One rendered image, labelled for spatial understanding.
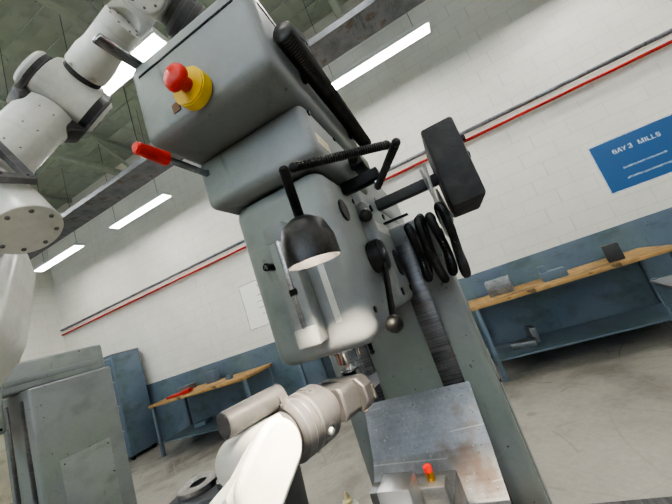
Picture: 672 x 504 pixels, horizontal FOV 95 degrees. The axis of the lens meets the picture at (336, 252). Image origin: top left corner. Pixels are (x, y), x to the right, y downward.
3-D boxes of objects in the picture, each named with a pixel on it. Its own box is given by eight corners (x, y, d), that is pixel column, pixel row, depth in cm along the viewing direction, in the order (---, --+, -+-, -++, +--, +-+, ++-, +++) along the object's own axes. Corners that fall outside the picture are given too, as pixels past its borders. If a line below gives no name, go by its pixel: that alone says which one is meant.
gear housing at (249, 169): (319, 149, 50) (300, 97, 51) (208, 211, 58) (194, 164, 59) (372, 194, 81) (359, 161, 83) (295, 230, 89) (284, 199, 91)
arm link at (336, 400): (366, 361, 53) (320, 389, 44) (385, 418, 51) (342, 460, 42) (316, 370, 61) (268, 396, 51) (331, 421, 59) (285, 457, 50)
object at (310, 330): (320, 343, 48) (280, 220, 51) (299, 350, 49) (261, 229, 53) (330, 338, 51) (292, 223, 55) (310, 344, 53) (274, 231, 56)
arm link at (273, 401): (334, 447, 43) (271, 504, 34) (291, 460, 49) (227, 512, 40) (300, 370, 46) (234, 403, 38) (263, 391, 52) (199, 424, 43)
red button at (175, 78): (183, 77, 42) (176, 53, 42) (162, 93, 43) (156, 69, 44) (201, 90, 45) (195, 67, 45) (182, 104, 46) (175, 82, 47)
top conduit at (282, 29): (294, 33, 45) (287, 14, 45) (271, 50, 46) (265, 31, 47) (373, 146, 87) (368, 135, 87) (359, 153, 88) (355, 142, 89)
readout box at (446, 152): (492, 190, 70) (455, 111, 73) (452, 207, 73) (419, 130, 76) (484, 206, 88) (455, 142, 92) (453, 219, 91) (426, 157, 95)
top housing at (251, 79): (271, 58, 42) (239, -33, 45) (144, 149, 51) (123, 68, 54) (366, 164, 86) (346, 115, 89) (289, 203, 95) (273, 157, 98)
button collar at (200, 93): (207, 91, 44) (196, 56, 45) (177, 113, 46) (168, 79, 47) (217, 98, 46) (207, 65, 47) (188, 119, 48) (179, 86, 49)
